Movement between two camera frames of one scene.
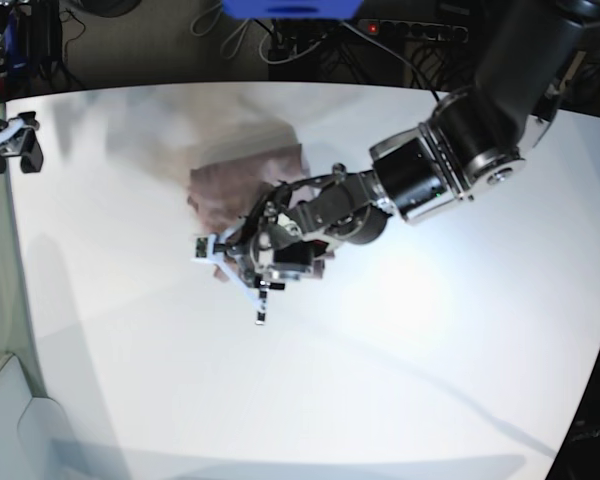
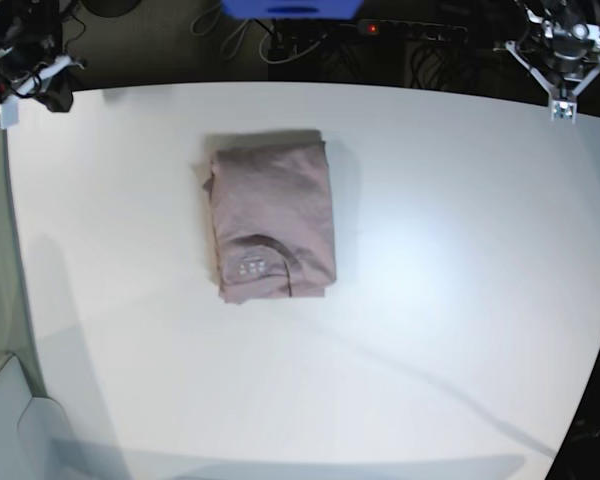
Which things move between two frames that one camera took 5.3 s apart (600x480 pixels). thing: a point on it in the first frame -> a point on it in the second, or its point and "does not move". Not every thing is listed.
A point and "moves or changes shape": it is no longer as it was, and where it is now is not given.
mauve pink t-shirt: (220, 196) moves or changes shape
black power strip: (414, 30) does not move
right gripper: (279, 250) -> (569, 59)
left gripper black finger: (31, 162) -> (19, 62)
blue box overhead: (293, 9) does not move
